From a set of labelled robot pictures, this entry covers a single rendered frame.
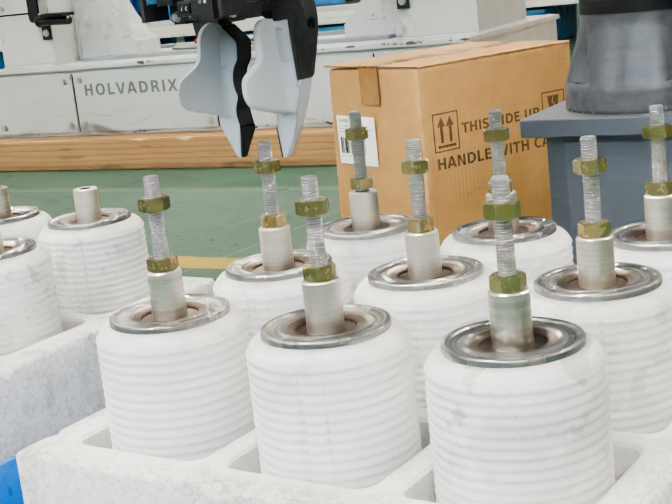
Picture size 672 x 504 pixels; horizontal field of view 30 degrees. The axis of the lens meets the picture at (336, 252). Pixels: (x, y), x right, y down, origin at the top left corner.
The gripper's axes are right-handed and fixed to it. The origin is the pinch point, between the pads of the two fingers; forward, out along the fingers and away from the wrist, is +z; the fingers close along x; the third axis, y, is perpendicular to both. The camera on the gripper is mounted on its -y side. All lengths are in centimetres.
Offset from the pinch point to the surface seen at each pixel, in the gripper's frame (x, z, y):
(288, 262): 1.1, 8.8, 0.9
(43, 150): -204, 29, -150
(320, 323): 12.8, 8.6, 12.8
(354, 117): -0.4, 0.5, -10.8
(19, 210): -42.2, 9.0, -11.2
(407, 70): -43, 5, -83
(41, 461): -4.1, 16.6, 20.4
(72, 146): -194, 28, -152
